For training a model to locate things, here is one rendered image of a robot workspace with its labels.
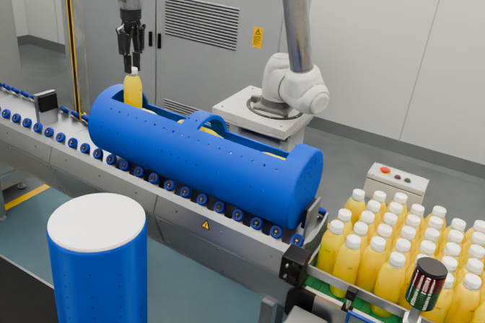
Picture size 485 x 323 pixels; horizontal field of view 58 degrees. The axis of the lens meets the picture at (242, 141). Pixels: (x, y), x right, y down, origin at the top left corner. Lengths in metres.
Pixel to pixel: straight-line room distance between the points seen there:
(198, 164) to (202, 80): 2.06
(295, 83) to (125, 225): 0.95
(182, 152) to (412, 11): 2.97
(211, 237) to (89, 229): 0.46
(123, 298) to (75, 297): 0.14
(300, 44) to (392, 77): 2.48
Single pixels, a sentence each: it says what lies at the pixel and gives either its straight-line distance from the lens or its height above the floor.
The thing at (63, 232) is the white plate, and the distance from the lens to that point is 1.36.
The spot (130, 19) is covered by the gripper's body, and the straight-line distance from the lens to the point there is 1.64.
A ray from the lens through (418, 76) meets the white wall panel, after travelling 4.19.
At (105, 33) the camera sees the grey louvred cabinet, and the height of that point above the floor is 0.89.
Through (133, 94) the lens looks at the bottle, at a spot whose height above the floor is 1.24.
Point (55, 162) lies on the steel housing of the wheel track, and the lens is 2.08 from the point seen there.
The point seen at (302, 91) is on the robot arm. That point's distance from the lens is 1.89.
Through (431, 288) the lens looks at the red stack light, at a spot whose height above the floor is 1.23.
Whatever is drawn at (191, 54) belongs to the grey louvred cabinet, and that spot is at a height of 0.90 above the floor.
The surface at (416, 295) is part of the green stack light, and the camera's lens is 1.05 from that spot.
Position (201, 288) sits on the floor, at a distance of 2.61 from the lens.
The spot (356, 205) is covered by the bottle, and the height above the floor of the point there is 1.06.
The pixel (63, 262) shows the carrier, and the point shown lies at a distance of 1.35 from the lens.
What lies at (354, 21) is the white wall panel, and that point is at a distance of 4.22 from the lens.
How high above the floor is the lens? 1.87
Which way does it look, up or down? 27 degrees down
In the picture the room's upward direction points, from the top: 6 degrees clockwise
